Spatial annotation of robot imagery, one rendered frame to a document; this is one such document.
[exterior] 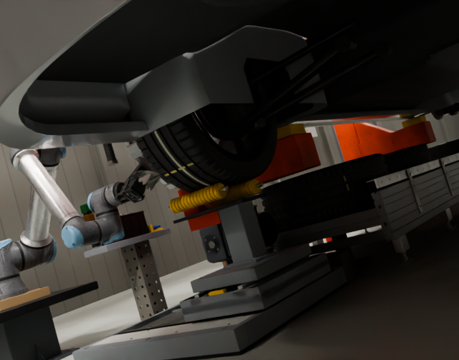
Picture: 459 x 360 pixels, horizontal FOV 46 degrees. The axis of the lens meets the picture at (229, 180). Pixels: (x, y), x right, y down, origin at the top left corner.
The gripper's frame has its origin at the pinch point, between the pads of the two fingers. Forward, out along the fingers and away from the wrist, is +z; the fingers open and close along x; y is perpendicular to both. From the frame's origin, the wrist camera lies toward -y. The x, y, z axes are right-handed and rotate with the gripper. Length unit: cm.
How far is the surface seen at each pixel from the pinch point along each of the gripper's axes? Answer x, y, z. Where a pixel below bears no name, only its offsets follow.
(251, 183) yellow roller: -22.8, -3.7, 25.8
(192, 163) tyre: 0.7, 3.1, 19.0
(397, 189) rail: -90, -45, 50
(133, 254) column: -43, -5, -63
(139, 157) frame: 7.5, -3.6, -4.4
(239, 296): -32, 37, 23
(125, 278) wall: -206, -132, -311
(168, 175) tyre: 0.0, 3.1, 6.3
